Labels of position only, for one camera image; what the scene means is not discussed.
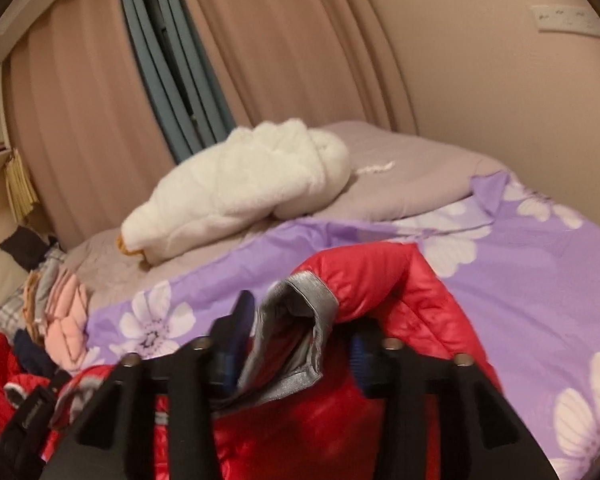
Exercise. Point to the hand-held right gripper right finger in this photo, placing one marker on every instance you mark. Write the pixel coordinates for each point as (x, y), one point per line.
(360, 362)

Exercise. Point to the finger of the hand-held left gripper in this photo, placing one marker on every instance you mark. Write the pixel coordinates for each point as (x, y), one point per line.
(30, 412)

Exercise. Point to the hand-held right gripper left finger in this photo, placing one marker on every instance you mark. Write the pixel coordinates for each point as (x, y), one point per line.
(240, 330)

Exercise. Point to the red hooded puffer jacket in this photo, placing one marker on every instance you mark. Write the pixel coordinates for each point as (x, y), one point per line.
(410, 285)

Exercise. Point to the pile of assorted clothes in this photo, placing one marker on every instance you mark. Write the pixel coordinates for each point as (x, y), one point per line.
(5, 310)

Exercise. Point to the navy garment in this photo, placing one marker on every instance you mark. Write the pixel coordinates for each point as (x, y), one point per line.
(35, 355)

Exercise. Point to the pink garment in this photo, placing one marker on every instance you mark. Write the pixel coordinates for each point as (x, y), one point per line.
(67, 320)

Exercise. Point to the beige printed garment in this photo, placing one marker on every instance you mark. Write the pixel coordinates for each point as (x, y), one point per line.
(31, 300)

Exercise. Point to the grey garment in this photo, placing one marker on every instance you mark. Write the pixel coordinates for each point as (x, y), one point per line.
(49, 280)

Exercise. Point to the white goose plush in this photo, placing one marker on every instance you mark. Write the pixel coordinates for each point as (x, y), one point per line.
(240, 180)

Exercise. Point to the purple floral blanket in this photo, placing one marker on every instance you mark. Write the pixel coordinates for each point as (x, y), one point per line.
(505, 285)

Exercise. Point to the black garment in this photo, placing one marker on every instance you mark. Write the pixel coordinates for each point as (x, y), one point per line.
(25, 247)

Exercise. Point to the beige pleated skirt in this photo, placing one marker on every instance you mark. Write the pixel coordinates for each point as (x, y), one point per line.
(20, 185)

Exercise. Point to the blue curtain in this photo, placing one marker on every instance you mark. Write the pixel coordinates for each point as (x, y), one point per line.
(145, 60)
(200, 75)

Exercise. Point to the pink curtain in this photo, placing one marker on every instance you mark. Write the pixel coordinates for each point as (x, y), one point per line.
(290, 45)
(80, 110)

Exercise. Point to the white wall socket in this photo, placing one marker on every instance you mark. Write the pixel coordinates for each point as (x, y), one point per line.
(567, 20)

